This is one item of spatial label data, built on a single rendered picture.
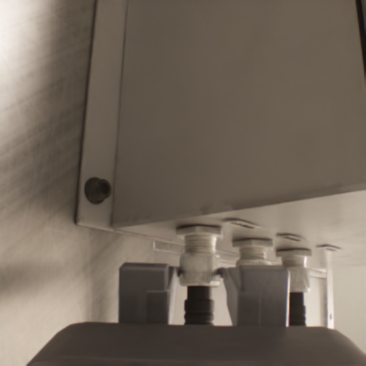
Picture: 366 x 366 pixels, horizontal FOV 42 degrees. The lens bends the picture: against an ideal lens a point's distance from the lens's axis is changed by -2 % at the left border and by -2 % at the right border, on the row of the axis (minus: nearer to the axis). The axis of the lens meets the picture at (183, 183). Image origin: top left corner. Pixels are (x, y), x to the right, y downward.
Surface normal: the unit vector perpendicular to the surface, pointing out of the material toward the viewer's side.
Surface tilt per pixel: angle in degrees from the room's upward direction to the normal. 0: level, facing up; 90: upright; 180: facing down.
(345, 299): 180
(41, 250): 90
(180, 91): 137
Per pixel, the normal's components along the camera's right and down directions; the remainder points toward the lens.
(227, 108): -0.65, -0.22
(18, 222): 0.76, -0.16
